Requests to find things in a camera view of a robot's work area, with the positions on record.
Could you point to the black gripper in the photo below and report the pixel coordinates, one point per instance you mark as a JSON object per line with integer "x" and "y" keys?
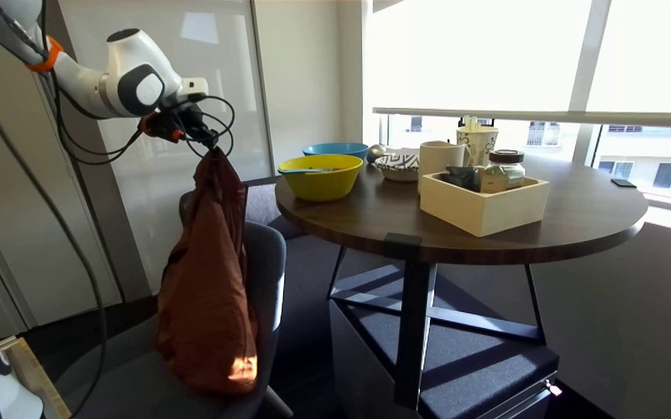
{"x": 172, "y": 121}

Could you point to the brown quilted jacket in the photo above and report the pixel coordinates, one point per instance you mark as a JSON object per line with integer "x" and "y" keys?
{"x": 209, "y": 294}

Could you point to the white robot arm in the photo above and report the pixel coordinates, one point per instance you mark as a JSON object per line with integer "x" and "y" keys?
{"x": 118, "y": 77}

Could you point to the yellow bowl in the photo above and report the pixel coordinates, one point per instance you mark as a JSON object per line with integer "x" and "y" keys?
{"x": 320, "y": 180}

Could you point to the blue bowl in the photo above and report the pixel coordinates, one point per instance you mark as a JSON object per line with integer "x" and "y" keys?
{"x": 337, "y": 149}

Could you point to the silver bowl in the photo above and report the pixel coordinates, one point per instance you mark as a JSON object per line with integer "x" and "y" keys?
{"x": 397, "y": 167}

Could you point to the white paper roll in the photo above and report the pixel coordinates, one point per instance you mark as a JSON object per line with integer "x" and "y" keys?
{"x": 438, "y": 157}

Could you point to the dark item in box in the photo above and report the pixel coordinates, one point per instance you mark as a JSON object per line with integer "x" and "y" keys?
{"x": 461, "y": 178}

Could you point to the patterned paper cup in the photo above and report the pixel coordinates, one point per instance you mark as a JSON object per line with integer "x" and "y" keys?
{"x": 476, "y": 144}

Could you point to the white wooden box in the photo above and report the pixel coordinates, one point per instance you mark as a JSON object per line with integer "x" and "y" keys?
{"x": 479, "y": 211}

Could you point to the white roller blind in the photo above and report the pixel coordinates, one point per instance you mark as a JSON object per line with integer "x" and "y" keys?
{"x": 476, "y": 55}

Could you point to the light wooden plank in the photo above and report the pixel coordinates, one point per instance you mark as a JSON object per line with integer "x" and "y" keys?
{"x": 33, "y": 375}

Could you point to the beige packet in box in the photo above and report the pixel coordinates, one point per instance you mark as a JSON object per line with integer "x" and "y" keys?
{"x": 503, "y": 178}

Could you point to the glass jar with dark lid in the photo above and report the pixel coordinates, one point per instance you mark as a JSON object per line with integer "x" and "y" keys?
{"x": 510, "y": 161}

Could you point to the round dark wooden table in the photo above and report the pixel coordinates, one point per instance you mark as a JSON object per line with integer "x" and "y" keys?
{"x": 583, "y": 211}

